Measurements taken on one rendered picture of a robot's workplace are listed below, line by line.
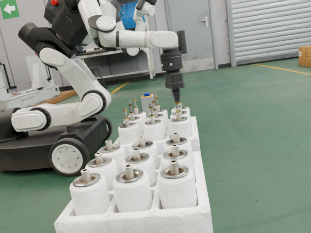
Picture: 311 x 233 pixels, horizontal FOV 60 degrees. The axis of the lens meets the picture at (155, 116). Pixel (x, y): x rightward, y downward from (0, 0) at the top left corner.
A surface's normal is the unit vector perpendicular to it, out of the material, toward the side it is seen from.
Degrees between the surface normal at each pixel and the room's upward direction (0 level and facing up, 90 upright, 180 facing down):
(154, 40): 90
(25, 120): 90
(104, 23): 50
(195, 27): 90
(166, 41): 90
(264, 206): 0
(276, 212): 0
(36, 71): 66
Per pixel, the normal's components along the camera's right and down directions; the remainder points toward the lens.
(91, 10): 0.04, -0.46
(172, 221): -0.10, 0.24
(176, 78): 0.31, 0.18
